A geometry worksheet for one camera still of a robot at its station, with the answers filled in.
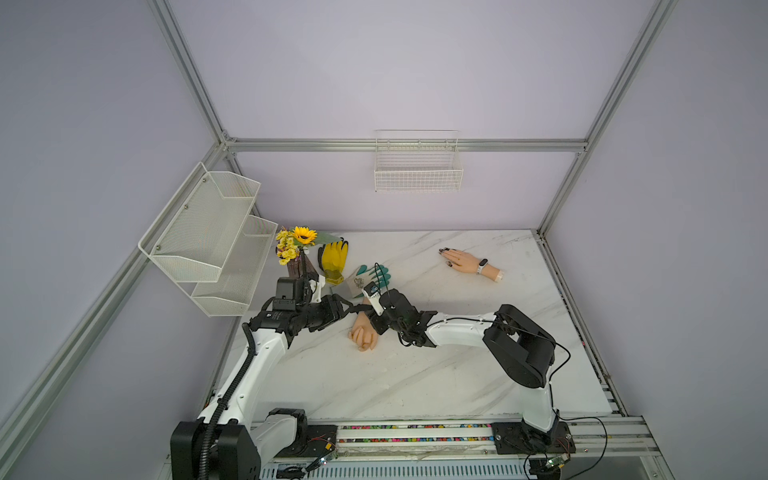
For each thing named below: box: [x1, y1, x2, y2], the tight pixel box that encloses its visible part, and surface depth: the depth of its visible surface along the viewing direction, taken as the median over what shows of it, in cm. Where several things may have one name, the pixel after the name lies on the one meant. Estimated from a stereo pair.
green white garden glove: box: [345, 263, 391, 298], surface depth 106 cm
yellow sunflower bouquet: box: [276, 226, 341, 266], surface depth 86 cm
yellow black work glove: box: [317, 237, 349, 285], surface depth 113 cm
